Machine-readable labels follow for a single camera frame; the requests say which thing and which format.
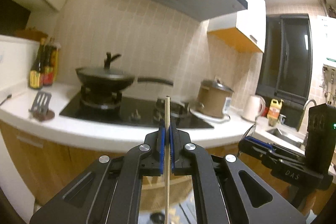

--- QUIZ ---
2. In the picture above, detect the black gas stove top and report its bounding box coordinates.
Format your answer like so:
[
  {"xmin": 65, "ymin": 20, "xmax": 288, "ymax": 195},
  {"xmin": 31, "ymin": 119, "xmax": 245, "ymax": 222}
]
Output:
[{"xmin": 60, "ymin": 93, "xmax": 213, "ymax": 129}]

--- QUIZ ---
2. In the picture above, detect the dark soy sauce bottle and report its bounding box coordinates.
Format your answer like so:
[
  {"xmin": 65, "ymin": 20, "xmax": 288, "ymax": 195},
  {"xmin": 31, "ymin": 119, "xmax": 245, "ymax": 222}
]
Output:
[{"xmin": 29, "ymin": 38, "xmax": 46, "ymax": 90}]

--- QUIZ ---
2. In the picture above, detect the black wok with lid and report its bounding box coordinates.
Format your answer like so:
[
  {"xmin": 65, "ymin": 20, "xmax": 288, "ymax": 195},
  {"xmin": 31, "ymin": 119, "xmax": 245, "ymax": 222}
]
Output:
[{"xmin": 75, "ymin": 52, "xmax": 174, "ymax": 93}]

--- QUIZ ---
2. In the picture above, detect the wooden chopstick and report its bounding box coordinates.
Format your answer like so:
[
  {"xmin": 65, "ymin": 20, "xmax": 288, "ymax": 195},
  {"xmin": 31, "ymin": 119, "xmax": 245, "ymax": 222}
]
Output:
[{"xmin": 164, "ymin": 97, "xmax": 170, "ymax": 224}]

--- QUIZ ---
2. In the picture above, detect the white electric kettle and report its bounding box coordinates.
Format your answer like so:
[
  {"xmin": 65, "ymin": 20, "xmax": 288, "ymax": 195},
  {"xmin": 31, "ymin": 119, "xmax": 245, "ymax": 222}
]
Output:
[{"xmin": 241, "ymin": 95, "xmax": 265, "ymax": 122}]

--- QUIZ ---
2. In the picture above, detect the yellow oil bottle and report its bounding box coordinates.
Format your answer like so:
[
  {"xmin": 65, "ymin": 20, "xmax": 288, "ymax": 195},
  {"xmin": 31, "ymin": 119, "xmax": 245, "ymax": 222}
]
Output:
[{"xmin": 266, "ymin": 98, "xmax": 284, "ymax": 127}]

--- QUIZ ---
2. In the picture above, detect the dark window frame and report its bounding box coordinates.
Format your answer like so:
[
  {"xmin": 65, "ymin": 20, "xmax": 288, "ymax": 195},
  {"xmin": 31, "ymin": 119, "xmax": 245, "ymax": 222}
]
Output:
[{"xmin": 256, "ymin": 14, "xmax": 313, "ymax": 107}]

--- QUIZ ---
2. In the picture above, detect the red label sauce bottle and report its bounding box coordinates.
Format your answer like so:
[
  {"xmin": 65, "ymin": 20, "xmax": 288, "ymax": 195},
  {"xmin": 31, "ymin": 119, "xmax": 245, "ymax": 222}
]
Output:
[{"xmin": 43, "ymin": 38, "xmax": 57, "ymax": 86}]

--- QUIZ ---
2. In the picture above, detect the white countertop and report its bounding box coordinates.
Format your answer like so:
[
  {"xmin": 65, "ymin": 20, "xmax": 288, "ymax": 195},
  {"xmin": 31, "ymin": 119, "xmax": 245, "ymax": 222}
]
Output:
[{"xmin": 0, "ymin": 82, "xmax": 336, "ymax": 177}]

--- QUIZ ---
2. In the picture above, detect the brown rice cooker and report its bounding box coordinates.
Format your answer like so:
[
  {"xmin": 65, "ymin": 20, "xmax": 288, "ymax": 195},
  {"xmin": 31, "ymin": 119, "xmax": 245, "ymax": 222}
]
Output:
[{"xmin": 196, "ymin": 80, "xmax": 234, "ymax": 119}]

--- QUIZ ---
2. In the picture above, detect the beige plastic utensil basket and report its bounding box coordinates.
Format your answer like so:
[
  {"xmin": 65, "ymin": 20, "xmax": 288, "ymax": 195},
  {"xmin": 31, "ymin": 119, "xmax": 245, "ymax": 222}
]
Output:
[{"xmin": 139, "ymin": 174, "xmax": 193, "ymax": 212}]

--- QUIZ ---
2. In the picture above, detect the white orange wall cabinet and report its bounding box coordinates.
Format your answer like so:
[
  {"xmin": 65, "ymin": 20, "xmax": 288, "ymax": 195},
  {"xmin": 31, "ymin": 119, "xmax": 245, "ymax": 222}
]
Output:
[{"xmin": 207, "ymin": 0, "xmax": 266, "ymax": 53}]

